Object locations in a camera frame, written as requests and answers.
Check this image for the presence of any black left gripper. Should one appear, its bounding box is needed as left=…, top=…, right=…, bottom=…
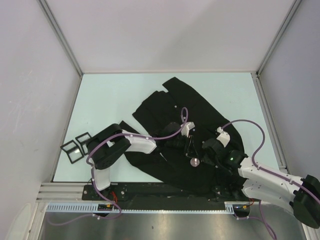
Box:
left=165, top=133, right=199, bottom=159

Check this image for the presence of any black button-up shirt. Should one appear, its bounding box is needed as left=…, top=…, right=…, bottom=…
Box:
left=124, top=77, right=245, bottom=193

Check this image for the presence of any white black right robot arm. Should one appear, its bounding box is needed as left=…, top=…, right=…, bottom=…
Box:
left=201, top=138, right=320, bottom=229

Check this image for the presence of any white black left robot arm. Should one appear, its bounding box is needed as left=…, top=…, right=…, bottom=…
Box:
left=85, top=122, right=200, bottom=200

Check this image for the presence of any pink red round brooch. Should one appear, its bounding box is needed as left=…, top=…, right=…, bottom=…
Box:
left=190, top=157, right=200, bottom=167

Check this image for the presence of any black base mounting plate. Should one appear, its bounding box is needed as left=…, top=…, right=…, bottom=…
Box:
left=81, top=182, right=249, bottom=202

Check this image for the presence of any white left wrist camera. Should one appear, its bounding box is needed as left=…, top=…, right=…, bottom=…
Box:
left=180, top=122, right=195, bottom=137

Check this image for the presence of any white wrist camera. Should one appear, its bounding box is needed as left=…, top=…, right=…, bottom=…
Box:
left=180, top=122, right=195, bottom=137
left=216, top=127, right=231, bottom=148

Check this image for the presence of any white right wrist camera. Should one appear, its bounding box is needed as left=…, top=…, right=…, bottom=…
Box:
left=216, top=127, right=231, bottom=148

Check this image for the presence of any black square frame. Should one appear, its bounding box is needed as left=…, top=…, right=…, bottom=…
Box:
left=60, top=140, right=84, bottom=164
left=75, top=132, right=92, bottom=156

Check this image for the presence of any aluminium frame rail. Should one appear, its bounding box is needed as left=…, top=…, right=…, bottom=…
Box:
left=36, top=182, right=86, bottom=203

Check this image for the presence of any white slotted cable duct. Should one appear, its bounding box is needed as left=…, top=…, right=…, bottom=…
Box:
left=46, top=202, right=234, bottom=214

